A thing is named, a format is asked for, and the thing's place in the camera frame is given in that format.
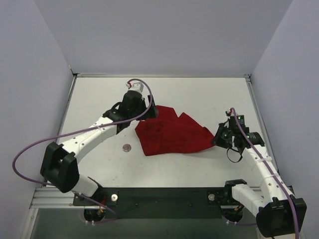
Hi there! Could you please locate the aluminium frame rail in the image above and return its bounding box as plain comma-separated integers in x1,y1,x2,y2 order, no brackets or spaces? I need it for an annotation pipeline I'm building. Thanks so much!
29,187,85,209

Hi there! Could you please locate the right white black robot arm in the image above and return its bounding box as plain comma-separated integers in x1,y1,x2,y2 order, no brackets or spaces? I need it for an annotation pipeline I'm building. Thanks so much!
212,110,307,239

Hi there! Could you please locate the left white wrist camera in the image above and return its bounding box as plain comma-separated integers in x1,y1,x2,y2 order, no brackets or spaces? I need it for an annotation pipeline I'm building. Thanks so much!
126,82,144,94

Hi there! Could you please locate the red t-shirt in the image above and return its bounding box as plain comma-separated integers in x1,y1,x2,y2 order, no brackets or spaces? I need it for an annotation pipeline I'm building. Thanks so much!
135,106,214,156

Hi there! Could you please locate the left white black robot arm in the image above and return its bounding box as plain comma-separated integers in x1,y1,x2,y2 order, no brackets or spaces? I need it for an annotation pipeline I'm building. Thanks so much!
40,90,158,205

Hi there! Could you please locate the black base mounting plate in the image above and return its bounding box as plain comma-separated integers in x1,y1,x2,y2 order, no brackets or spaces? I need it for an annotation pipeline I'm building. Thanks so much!
72,187,253,220

